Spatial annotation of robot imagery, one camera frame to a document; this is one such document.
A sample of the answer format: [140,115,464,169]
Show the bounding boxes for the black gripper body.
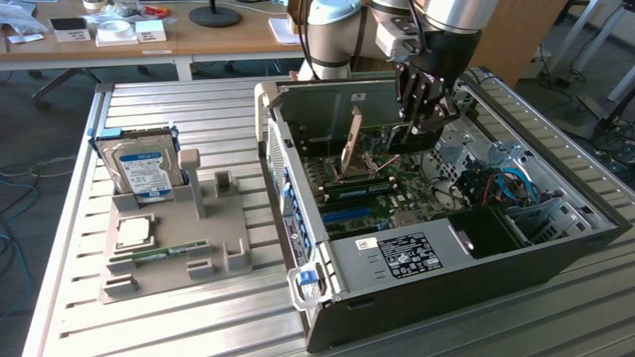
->
[406,29,482,94]

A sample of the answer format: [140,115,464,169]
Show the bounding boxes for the black graphics card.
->
[385,124,442,155]

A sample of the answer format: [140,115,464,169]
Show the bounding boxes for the wooden cabinet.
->
[416,0,570,89]

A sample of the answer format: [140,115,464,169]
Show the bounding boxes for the CPU socket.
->
[324,152,396,184]

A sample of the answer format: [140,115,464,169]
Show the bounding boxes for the green motherboard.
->
[296,125,462,239]

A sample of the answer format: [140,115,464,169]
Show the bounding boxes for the green installed RAM stick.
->
[324,181,393,202]

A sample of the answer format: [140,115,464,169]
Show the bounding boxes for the white paper stack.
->
[266,17,304,47]

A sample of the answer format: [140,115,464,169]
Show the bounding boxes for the wooden desk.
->
[0,0,309,81]

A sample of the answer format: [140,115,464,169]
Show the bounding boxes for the black round lamp base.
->
[188,0,244,29]

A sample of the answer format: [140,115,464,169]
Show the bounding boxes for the grey power supply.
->
[326,218,477,295]

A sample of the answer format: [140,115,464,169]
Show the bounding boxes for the black open PC case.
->
[253,66,635,353]

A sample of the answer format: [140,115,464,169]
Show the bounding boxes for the beige parts rack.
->
[97,148,254,306]

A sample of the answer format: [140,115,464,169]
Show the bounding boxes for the flat white box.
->
[93,34,141,48]

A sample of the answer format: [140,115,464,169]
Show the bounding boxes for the white tape roll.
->
[96,19,137,40]

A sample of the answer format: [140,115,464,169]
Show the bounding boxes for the silver CPU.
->
[114,214,160,250]

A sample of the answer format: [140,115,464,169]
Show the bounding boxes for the green loose RAM stick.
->
[106,239,206,263]

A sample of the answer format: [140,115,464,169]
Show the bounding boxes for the white box with black top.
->
[48,16,92,43]

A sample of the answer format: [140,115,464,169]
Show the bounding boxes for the white label card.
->
[5,33,46,45]

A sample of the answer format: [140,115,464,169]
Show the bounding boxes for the clear plastic bag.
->
[0,10,48,35]

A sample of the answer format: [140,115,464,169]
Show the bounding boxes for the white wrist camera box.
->
[373,19,428,61]

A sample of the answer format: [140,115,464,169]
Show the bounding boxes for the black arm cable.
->
[296,14,321,81]

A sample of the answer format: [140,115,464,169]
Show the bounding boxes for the orange wire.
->
[481,174,512,205]

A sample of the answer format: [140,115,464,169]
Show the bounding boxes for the blue wire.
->
[498,168,540,205]

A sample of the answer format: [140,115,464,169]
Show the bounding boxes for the hard disk with blue bracket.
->
[86,125,192,205]

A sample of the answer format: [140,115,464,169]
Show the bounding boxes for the blue floor cable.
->
[0,173,41,321]

